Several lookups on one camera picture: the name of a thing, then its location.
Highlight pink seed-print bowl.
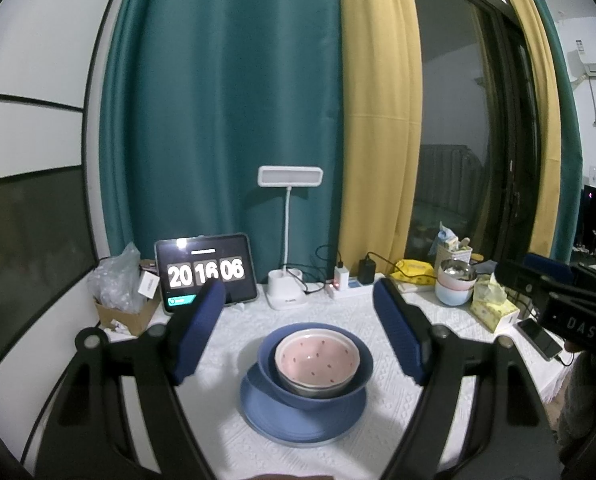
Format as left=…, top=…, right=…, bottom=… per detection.
left=274, top=329, right=362, bottom=400

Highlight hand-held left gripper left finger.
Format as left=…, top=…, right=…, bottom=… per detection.
left=20, top=279, right=227, bottom=480

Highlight black lamp cable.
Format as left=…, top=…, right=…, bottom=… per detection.
left=298, top=244, right=341, bottom=296

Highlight black smartphone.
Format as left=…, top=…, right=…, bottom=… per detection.
left=515, top=317, right=564, bottom=362

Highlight yellow wet wipes packet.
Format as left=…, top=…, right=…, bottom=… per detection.
left=388, top=259, right=436, bottom=283

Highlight blue packet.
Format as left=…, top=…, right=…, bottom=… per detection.
left=430, top=221, right=459, bottom=261

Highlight person's right forearm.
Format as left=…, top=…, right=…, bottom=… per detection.
left=558, top=347, right=596, bottom=448

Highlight stacked pastel bowls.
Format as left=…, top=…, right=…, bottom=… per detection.
left=434, top=282, right=475, bottom=307

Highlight large dark blue bowl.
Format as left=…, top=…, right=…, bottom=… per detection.
left=256, top=323, right=375, bottom=412

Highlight white textured tablecloth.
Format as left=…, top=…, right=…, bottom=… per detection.
left=98, top=280, right=579, bottom=480

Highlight yellow patterned cloth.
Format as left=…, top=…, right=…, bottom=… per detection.
left=470, top=274, right=521, bottom=333

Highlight small white box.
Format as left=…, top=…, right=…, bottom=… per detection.
left=138, top=259, right=160, bottom=301

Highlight yellow curtain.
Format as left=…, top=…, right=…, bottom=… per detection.
left=335, top=0, right=424, bottom=278
left=493, top=0, right=564, bottom=261

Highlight steel bowl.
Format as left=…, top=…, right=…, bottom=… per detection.
left=439, top=259, right=478, bottom=282

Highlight dark glass door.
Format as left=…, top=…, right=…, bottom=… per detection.
left=405, top=0, right=534, bottom=266

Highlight blue plate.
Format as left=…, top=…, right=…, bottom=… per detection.
left=239, top=360, right=368, bottom=447

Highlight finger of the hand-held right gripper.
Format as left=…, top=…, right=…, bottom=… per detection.
left=524, top=254, right=576, bottom=277
left=494, top=259, right=574, bottom=297

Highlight black charger cable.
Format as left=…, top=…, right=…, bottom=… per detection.
left=365, top=251, right=436, bottom=281

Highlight tablet showing clock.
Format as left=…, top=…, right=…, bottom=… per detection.
left=154, top=232, right=260, bottom=316

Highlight teal curtain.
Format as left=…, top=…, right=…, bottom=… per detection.
left=533, top=0, right=586, bottom=261
left=98, top=0, right=346, bottom=286

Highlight white power strip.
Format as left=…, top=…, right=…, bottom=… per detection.
left=325, top=280, right=386, bottom=300

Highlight cardboard box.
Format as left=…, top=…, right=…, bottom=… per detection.
left=94, top=280, right=161, bottom=337

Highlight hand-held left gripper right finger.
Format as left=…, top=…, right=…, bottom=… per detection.
left=372, top=277, right=565, bottom=480

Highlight white desk lamp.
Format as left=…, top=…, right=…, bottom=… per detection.
left=257, top=165, right=325, bottom=311

